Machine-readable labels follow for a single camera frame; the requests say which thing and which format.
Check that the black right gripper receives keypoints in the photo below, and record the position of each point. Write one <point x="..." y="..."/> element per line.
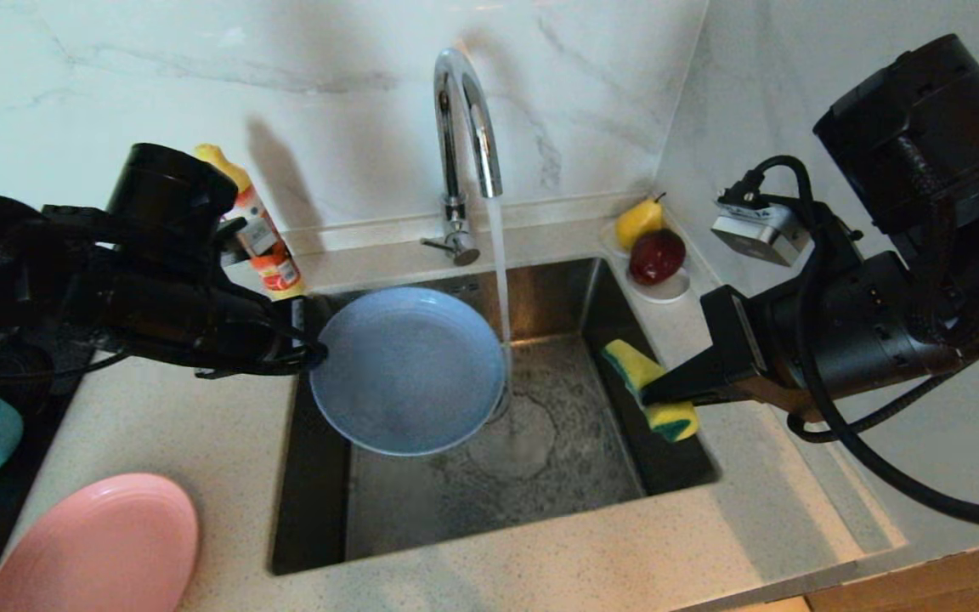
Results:
<point x="744" y="348"/>

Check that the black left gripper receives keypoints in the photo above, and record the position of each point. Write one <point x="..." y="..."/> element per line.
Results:
<point x="243" y="336"/>

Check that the yellow green fish-shaped sponge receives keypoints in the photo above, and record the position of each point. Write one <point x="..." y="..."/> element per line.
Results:
<point x="638" y="365"/>

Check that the orange yellow detergent bottle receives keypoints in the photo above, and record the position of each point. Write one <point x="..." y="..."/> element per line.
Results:
<point x="273" y="270"/>

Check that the blue plate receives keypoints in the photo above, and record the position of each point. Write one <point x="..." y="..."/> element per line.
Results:
<point x="409" y="370"/>

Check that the chrome curved faucet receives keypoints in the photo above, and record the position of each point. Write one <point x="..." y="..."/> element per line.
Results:
<point x="450" y="153"/>

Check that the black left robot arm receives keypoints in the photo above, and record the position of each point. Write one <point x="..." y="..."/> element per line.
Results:
<point x="73" y="280"/>

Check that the stainless steel sink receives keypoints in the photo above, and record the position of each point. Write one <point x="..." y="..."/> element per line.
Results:
<point x="557" y="476"/>

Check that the small white dish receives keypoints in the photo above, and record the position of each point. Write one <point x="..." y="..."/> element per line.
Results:
<point x="664" y="295"/>

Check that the dark red apple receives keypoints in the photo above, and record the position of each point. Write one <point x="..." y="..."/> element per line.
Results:
<point x="655" y="257"/>

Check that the yellow pear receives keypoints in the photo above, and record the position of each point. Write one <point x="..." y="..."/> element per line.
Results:
<point x="636" y="223"/>

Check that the pink plate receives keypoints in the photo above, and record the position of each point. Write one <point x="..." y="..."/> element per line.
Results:
<point x="103" y="544"/>

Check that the brown wooden cabinet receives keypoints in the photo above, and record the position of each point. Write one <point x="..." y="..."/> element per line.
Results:
<point x="965" y="586"/>

